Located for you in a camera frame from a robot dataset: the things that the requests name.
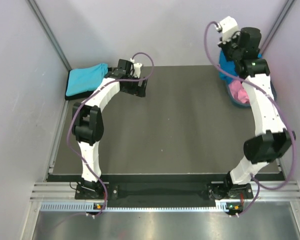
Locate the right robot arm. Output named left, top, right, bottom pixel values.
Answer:
left=218, top=26, right=294, bottom=198

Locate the pink t-shirt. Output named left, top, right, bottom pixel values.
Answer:
left=228, top=80, right=250, bottom=104

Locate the folded black t-shirt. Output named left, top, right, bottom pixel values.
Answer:
left=64, top=66, right=113, bottom=102

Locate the blue-grey laundry basket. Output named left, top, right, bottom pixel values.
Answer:
left=225, top=82, right=277, bottom=109

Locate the folded light blue t-shirt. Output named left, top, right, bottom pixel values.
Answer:
left=65, top=62, right=109, bottom=97

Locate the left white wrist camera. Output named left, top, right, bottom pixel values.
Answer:
left=130, top=58, right=144, bottom=79

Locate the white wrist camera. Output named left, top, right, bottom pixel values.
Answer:
left=130, top=58, right=144, bottom=79
left=215, top=16, right=240, bottom=42

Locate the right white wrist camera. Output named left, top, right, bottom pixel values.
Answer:
left=215, top=16, right=240, bottom=42

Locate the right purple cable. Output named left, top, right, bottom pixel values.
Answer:
left=205, top=21, right=297, bottom=218

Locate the purple cable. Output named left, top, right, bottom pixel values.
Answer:
left=205, top=21, right=297, bottom=218
left=66, top=51, right=155, bottom=218

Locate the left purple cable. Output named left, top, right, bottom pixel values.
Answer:
left=66, top=51, right=155, bottom=218

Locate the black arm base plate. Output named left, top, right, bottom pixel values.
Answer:
left=74, top=182, right=253, bottom=200

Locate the slotted cable duct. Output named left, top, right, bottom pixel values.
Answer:
left=40, top=202, right=241, bottom=213

